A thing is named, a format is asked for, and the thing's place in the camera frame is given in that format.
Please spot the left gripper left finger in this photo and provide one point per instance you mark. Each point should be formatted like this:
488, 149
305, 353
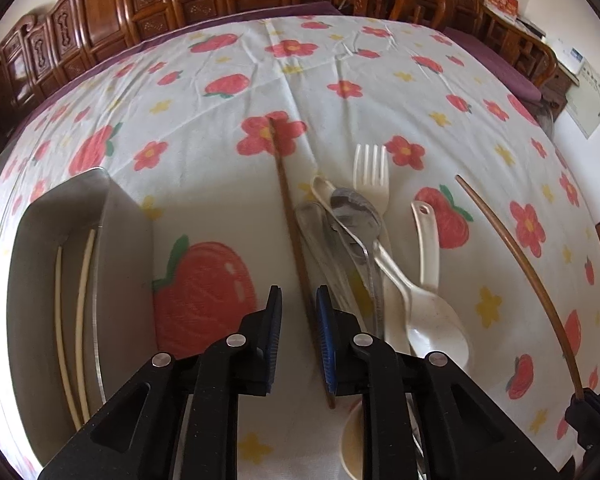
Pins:
240, 364

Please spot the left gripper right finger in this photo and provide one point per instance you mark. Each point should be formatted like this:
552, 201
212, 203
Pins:
355, 362

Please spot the white plastic fork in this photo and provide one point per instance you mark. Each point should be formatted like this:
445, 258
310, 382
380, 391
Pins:
371, 180

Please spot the white plastic spoon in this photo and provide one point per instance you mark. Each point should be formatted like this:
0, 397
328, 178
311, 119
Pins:
429, 245
431, 324

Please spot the clear plastic spoon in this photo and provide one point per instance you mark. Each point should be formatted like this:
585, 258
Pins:
325, 246

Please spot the metal spoon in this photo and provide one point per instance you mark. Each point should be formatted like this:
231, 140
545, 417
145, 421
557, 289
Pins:
361, 221
352, 442

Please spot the dark brown wooden chopstick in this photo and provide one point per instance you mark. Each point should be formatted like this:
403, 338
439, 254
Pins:
296, 246

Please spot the metal rectangular tray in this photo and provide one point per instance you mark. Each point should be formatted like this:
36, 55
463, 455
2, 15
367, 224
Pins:
119, 327

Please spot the floral white tablecloth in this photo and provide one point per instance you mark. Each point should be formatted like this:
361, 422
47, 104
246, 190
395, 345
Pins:
180, 126

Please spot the purple seat cushion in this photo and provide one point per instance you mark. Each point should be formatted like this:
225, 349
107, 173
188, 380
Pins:
520, 86

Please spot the red printed box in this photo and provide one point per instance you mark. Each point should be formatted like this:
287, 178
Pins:
506, 9

